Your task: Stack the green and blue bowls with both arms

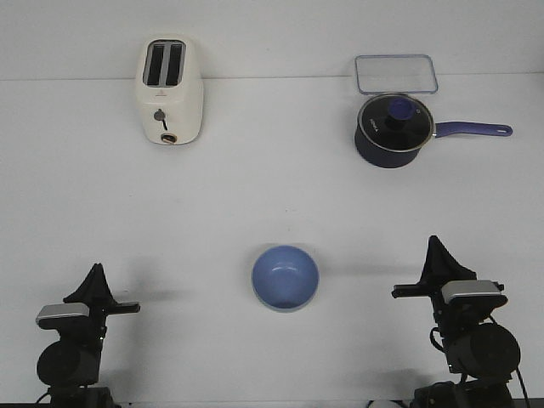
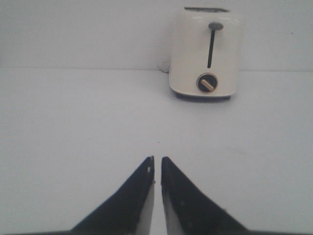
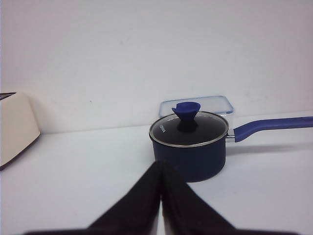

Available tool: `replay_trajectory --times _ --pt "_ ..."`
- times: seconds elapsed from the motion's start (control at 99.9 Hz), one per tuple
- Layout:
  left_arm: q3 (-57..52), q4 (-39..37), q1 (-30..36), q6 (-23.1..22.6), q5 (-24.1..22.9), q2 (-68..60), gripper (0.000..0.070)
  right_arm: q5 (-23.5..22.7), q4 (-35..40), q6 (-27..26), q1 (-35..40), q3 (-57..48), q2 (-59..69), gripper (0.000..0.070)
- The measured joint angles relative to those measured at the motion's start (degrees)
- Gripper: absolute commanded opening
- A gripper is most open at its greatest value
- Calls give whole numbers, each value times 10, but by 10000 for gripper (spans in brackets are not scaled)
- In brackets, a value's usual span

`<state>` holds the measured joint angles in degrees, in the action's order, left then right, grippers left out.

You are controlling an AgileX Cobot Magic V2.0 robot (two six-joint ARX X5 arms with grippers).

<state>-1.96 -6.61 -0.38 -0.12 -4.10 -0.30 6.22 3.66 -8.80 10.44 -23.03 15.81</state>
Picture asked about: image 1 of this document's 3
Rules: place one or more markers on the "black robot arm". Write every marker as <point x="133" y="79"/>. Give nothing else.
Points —
<point x="70" y="366"/>
<point x="484" y="353"/>

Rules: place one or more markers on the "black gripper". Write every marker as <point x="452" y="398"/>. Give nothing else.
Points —
<point x="462" y="314"/>
<point x="89" y="331"/>

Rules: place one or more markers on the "dark blue saucepan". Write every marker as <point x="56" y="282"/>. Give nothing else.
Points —
<point x="389" y="148"/>

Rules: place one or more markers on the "blue bowl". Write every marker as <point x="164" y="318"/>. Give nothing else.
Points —
<point x="285" y="278"/>

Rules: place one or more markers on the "white two-slot toaster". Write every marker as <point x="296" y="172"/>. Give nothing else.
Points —
<point x="169" y="90"/>

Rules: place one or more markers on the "clear rectangular container lid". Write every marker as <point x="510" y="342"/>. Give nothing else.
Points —
<point x="395" y="73"/>

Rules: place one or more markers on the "glass pot lid blue knob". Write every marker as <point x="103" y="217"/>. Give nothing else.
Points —
<point x="395" y="111"/>

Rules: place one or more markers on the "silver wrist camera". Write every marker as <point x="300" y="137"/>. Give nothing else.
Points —
<point x="469" y="289"/>
<point x="55" y="316"/>

